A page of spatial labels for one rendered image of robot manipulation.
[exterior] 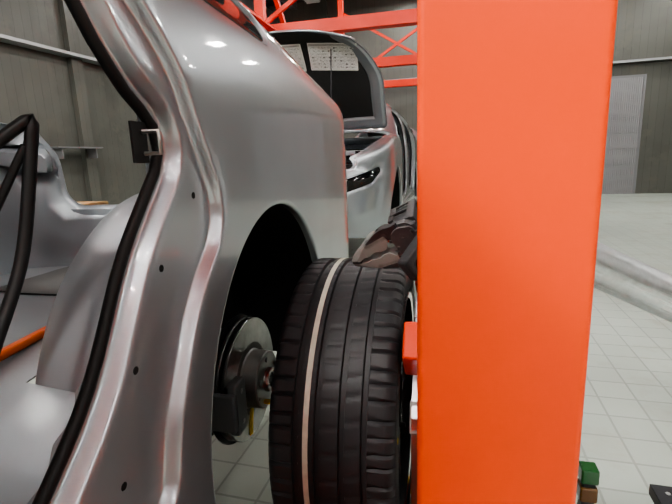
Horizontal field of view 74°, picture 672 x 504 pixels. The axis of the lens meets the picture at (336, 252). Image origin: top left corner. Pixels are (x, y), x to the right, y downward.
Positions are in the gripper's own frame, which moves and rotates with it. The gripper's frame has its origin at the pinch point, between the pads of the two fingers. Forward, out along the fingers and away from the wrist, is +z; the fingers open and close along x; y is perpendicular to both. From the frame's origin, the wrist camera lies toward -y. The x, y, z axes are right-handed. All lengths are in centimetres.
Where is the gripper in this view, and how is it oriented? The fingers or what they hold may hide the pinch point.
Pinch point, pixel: (358, 262)
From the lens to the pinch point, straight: 85.2
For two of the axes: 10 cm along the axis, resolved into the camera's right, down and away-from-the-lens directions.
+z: -8.0, 3.7, 4.8
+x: -5.8, -7.1, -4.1
